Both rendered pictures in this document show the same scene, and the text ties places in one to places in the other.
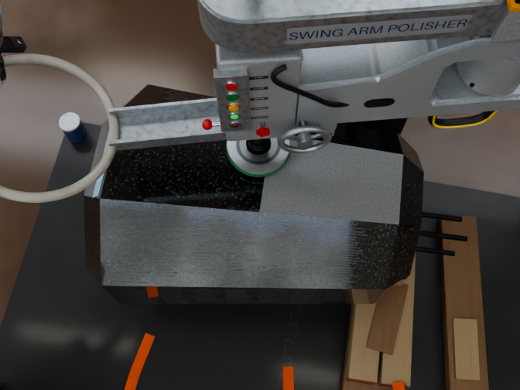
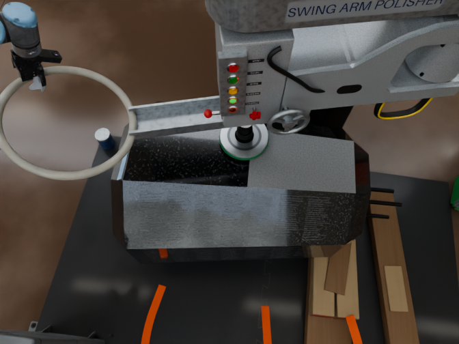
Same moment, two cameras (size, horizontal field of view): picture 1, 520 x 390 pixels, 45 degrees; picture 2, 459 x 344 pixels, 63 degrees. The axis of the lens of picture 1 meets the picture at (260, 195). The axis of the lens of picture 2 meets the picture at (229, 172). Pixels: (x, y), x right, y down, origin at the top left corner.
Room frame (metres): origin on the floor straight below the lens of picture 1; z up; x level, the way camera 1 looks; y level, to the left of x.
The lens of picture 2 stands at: (0.09, 0.11, 2.32)
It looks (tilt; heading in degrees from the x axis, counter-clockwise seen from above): 65 degrees down; 357
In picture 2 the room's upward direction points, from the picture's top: straight up
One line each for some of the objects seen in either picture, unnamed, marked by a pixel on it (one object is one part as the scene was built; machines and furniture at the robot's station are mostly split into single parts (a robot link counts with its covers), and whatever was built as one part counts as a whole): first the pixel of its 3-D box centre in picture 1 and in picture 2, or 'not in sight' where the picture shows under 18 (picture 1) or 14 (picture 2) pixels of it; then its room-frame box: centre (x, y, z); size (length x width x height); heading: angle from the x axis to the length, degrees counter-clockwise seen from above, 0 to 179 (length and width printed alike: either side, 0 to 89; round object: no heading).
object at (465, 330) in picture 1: (466, 348); (395, 288); (0.33, -0.85, 0.10); 0.25 x 0.10 x 0.01; 175
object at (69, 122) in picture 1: (73, 128); (104, 138); (1.42, 0.90, 0.08); 0.10 x 0.10 x 0.13
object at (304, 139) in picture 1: (303, 128); (286, 113); (0.81, -0.13, 1.22); 0.15 x 0.10 x 0.15; 94
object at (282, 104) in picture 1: (286, 70); (272, 64); (0.93, -0.08, 1.34); 0.36 x 0.22 x 0.45; 94
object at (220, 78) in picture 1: (233, 101); (232, 86); (0.80, 0.06, 1.39); 0.08 x 0.03 x 0.28; 94
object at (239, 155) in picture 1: (258, 144); (244, 136); (0.92, 0.00, 0.89); 0.21 x 0.21 x 0.01
